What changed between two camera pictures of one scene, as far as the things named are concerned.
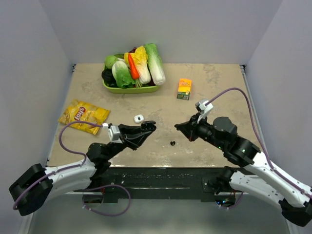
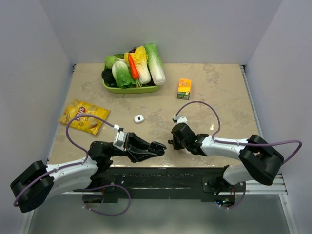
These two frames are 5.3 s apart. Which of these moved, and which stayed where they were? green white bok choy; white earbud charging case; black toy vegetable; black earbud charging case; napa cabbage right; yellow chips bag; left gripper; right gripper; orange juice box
Moved: black earbud charging case; left gripper; right gripper
Stayed: white earbud charging case; black toy vegetable; green white bok choy; yellow chips bag; orange juice box; napa cabbage right
